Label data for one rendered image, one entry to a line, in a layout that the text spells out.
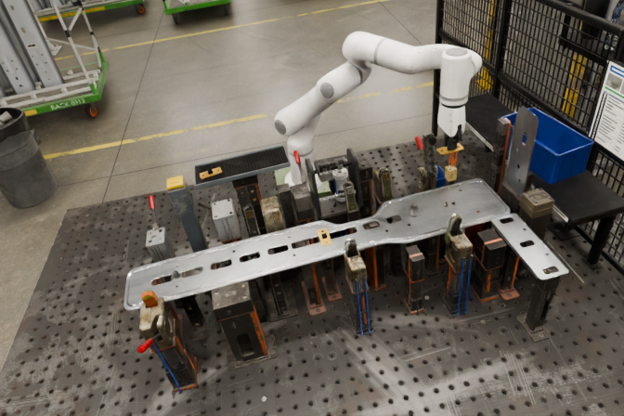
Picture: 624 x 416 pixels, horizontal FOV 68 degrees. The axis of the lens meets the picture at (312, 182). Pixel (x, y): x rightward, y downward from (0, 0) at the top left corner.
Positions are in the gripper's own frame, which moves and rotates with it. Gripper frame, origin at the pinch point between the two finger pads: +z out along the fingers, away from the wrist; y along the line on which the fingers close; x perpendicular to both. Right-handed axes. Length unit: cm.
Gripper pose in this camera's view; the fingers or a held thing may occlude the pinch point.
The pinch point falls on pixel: (450, 142)
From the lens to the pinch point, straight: 159.9
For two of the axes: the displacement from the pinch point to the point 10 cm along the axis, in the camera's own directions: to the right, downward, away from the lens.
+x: 9.6, -2.4, 1.1
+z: 1.2, 7.8, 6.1
